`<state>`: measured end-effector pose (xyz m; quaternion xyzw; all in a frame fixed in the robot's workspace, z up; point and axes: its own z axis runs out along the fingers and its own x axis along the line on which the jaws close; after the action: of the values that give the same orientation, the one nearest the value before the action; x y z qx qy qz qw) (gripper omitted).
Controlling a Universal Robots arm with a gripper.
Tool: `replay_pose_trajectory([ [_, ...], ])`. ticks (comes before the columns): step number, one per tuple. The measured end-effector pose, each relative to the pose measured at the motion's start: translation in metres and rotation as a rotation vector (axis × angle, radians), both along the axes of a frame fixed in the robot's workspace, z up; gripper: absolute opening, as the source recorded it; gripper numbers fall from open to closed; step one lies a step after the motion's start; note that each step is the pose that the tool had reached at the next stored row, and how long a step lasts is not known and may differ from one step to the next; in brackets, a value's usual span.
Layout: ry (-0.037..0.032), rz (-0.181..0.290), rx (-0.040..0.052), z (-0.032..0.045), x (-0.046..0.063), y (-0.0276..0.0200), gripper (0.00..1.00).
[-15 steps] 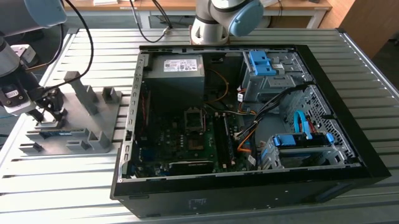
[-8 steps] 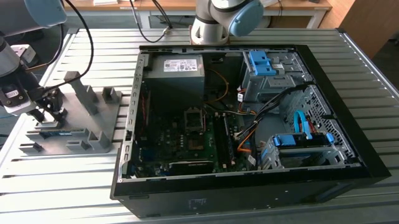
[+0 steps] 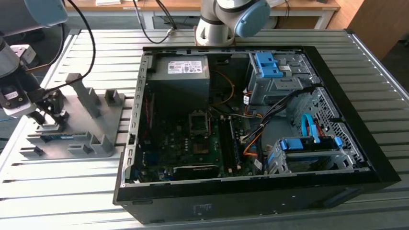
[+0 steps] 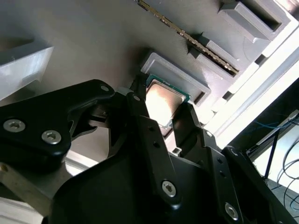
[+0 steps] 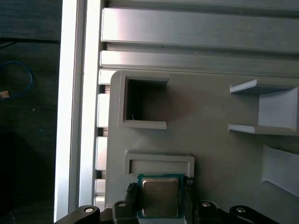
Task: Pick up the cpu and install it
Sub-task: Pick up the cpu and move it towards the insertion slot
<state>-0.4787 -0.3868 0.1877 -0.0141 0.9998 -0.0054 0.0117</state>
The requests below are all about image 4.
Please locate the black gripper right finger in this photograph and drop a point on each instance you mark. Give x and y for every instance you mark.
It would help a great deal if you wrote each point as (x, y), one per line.
(224, 186)

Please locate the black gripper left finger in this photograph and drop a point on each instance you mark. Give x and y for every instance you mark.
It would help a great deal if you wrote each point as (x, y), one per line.
(35, 116)

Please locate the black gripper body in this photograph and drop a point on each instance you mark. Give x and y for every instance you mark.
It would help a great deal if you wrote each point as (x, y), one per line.
(105, 198)

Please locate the CPU silver top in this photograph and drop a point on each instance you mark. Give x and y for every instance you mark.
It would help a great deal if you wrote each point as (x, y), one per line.
(163, 100)

